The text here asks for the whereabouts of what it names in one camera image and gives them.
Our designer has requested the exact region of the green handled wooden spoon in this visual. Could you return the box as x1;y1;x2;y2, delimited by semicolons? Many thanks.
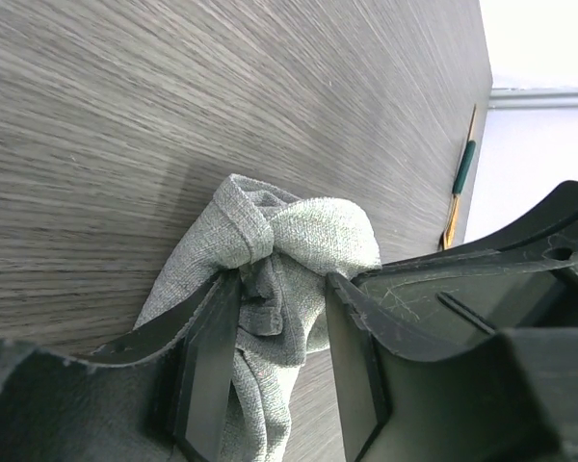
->
450;140;477;227

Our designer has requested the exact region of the right aluminium frame post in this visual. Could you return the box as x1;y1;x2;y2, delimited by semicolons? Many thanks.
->
488;88;578;110

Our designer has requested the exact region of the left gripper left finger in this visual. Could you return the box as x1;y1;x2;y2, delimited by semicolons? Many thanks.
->
0;274;241;461

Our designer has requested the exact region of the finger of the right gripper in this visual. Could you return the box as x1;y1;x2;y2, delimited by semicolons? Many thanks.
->
354;181;578;337

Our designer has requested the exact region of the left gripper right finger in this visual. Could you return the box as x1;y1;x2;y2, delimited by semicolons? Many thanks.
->
327;274;566;461

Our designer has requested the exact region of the grey cloth napkin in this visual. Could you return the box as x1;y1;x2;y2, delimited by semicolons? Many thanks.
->
137;174;381;461

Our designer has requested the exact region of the yellow wooden knife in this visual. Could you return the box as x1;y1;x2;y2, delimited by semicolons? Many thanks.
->
439;106;477;250

